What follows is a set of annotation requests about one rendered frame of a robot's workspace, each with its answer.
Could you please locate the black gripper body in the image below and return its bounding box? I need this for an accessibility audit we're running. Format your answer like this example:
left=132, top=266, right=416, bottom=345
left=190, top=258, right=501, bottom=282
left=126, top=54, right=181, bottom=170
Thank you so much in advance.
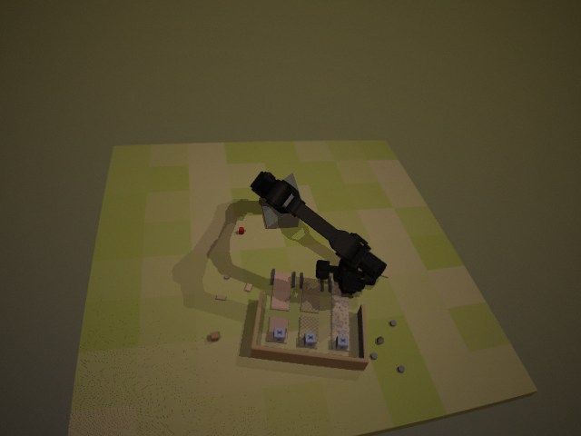
left=316, top=259, right=376, bottom=285

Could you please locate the pink flat strip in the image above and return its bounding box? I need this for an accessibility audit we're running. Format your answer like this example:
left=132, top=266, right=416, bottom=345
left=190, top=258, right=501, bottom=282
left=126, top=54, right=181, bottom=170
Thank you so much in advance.
left=273, top=272, right=291, bottom=292

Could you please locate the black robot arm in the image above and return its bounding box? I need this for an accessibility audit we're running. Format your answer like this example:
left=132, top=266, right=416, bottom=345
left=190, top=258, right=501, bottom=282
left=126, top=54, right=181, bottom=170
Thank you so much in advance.
left=250, top=171, right=387, bottom=293

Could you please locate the brown three-sided wooden enclosure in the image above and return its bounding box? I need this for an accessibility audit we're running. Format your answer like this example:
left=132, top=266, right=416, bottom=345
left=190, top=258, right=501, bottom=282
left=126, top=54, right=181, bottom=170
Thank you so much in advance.
left=251, top=289, right=369, bottom=371

